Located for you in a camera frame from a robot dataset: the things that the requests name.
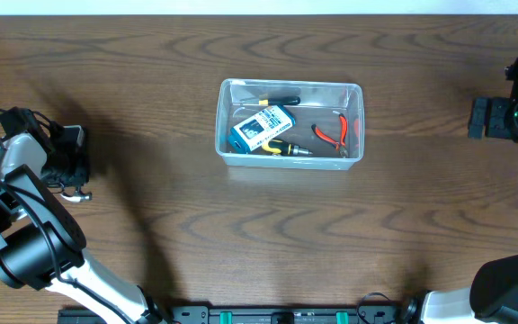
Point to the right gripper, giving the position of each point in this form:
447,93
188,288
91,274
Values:
497,125

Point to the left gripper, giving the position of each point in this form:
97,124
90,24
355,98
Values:
80,174

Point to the small claw hammer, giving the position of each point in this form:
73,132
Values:
78,196

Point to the blue screw box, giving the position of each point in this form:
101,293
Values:
253,132

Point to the red handled pliers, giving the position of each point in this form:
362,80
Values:
338,144

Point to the stubby yellow black screwdriver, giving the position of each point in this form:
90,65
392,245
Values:
279,147

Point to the clear plastic container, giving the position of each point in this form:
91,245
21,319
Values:
320,104

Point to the black yellow slim screwdriver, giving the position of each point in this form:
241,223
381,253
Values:
285,100

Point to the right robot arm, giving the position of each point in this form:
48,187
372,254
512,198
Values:
493,295

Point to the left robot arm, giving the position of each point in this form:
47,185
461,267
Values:
42,246

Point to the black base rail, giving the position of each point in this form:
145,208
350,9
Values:
373,308

